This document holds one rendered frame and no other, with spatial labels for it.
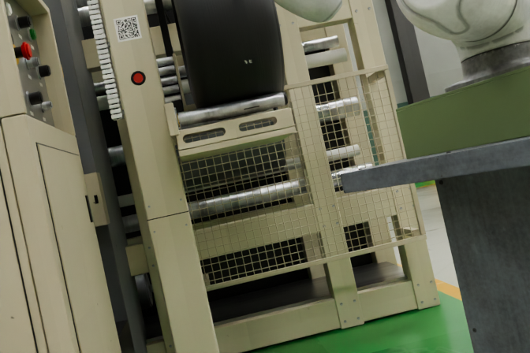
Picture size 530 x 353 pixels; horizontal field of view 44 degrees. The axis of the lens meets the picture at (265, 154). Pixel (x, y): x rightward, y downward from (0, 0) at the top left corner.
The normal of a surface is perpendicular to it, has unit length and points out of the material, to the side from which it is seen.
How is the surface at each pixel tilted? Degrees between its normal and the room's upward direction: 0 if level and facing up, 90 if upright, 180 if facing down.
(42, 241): 90
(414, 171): 90
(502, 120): 90
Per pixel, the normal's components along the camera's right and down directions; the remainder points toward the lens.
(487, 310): -0.80, 0.16
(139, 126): 0.11, -0.05
